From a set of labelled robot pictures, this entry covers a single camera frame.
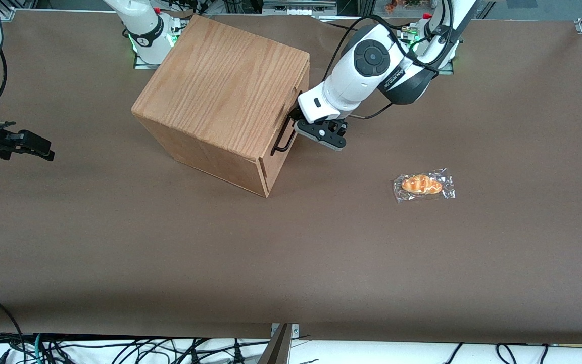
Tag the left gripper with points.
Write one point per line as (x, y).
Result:
(296, 112)

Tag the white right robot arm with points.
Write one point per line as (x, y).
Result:
(144, 25)

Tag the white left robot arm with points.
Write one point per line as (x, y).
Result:
(351, 88)

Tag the wooden drawer cabinet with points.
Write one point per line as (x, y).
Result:
(220, 86)

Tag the grey equipment box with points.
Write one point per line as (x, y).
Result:
(298, 7)

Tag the wrapped bread roll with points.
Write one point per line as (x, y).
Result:
(421, 184)

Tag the brown paper table cover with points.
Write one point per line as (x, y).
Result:
(170, 253)

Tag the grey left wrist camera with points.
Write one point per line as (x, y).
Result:
(321, 135)

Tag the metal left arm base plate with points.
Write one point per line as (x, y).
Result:
(447, 68)

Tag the small metal bracket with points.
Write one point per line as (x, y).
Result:
(295, 331)

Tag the brown slanted post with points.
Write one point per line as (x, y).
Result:
(277, 349)

